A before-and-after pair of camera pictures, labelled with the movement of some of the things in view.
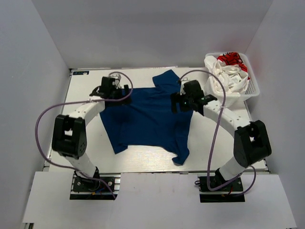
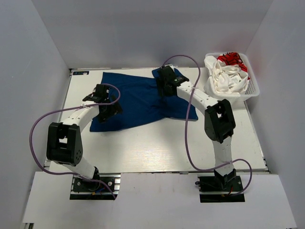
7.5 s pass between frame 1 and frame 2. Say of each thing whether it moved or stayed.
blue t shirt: moved
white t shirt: stayed
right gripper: moved
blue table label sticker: stayed
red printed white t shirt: stayed
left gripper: moved
